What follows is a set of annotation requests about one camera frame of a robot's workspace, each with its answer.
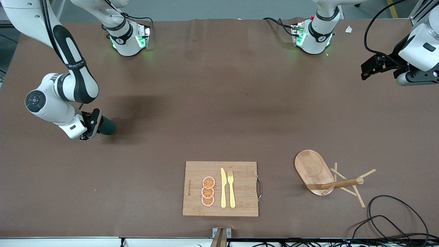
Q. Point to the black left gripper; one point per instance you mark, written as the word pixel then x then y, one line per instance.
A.
pixel 390 63

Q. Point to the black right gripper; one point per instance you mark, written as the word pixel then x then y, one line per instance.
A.
pixel 106 125

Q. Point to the dark teal cup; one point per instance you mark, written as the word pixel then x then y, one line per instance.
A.
pixel 108 126

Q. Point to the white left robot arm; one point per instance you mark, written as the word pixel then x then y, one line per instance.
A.
pixel 319 34

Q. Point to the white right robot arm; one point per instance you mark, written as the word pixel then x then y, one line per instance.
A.
pixel 48 109

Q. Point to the small white paper scrap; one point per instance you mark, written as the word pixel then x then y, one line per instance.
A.
pixel 348 29

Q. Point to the wooden mug tree stand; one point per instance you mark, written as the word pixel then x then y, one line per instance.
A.
pixel 312 168

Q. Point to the orange slice toy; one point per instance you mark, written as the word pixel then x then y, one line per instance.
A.
pixel 208 201
pixel 207 192
pixel 208 182

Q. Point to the yellow plastic knife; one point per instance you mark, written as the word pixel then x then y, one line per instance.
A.
pixel 223 188

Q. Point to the yellow plastic fork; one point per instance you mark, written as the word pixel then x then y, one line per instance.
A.
pixel 232 192

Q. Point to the aluminium frame profile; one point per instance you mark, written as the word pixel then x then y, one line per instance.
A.
pixel 420 13

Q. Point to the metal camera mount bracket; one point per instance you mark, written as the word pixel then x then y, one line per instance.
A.
pixel 221 235

